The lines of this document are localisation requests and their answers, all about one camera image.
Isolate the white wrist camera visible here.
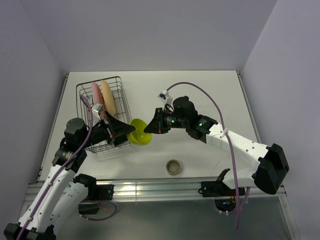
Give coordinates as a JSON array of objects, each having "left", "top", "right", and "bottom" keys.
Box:
[
  {"left": 91, "top": 103, "right": 104, "bottom": 121},
  {"left": 158, "top": 89, "right": 173, "bottom": 111}
]

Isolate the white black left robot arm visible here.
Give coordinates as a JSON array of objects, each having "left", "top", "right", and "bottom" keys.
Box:
[{"left": 4, "top": 114, "right": 135, "bottom": 240}]

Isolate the yellow plastic plate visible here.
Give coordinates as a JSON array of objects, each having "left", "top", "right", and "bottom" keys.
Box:
[{"left": 100, "top": 80, "right": 117, "bottom": 117}]

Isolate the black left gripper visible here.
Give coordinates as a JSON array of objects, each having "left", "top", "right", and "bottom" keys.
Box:
[{"left": 79, "top": 111, "right": 135, "bottom": 149}]

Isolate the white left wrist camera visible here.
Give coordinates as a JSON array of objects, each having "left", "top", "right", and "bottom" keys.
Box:
[{"left": 91, "top": 103, "right": 104, "bottom": 121}]

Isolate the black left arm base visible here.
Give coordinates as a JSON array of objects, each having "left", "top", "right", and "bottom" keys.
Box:
[{"left": 67, "top": 184, "right": 115, "bottom": 202}]

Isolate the black wire dish rack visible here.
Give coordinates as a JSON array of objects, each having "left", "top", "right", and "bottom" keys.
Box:
[{"left": 75, "top": 76, "right": 132, "bottom": 154}]

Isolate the small speckled beige dish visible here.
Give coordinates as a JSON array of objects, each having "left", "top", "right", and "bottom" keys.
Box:
[{"left": 165, "top": 159, "right": 182, "bottom": 176}]

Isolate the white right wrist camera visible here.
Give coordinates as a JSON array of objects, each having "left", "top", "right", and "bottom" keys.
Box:
[{"left": 158, "top": 89, "right": 173, "bottom": 111}]

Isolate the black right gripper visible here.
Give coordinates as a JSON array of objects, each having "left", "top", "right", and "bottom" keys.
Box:
[{"left": 144, "top": 107, "right": 188, "bottom": 134}]

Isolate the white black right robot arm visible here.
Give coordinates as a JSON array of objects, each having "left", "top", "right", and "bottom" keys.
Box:
[{"left": 144, "top": 93, "right": 290, "bottom": 195}]

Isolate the aluminium mounting rail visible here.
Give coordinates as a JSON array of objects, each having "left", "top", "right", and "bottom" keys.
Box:
[{"left": 23, "top": 177, "right": 287, "bottom": 206}]

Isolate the lime green bowl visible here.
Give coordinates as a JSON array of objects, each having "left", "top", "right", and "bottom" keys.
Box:
[{"left": 126, "top": 118, "right": 152, "bottom": 146}]

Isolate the pink plastic plate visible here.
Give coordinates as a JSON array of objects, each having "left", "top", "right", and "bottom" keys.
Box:
[{"left": 91, "top": 82, "right": 105, "bottom": 109}]

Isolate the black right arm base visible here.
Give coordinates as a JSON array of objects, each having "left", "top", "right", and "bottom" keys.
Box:
[{"left": 197, "top": 181, "right": 236, "bottom": 198}]

